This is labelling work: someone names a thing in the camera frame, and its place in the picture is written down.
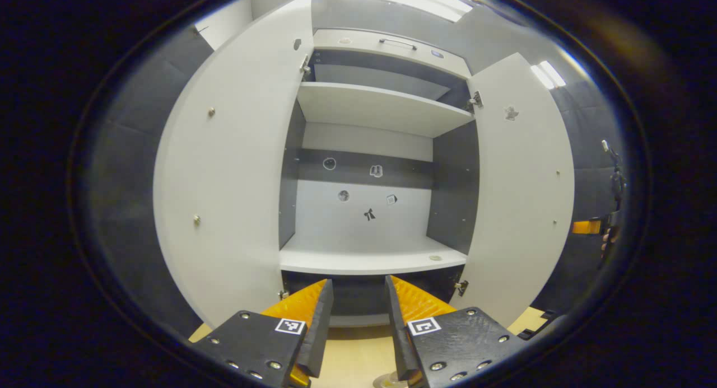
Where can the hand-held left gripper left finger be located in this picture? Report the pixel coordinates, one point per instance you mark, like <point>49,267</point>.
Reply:
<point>320,332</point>

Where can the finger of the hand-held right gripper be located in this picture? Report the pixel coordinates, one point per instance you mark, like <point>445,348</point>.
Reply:
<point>585,227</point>

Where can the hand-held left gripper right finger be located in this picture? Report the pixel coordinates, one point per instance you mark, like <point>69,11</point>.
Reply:
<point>399,343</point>

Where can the white cabinet door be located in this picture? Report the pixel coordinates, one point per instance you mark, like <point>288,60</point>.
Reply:
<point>521,209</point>
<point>235,181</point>

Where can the white cabinet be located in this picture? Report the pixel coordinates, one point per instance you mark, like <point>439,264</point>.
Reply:
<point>336,225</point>

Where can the white cabinet shelf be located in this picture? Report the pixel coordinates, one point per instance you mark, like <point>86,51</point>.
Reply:
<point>381,108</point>

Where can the black quilted backdrop cloth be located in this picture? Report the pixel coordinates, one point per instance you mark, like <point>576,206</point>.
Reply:
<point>123,209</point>
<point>582,169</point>

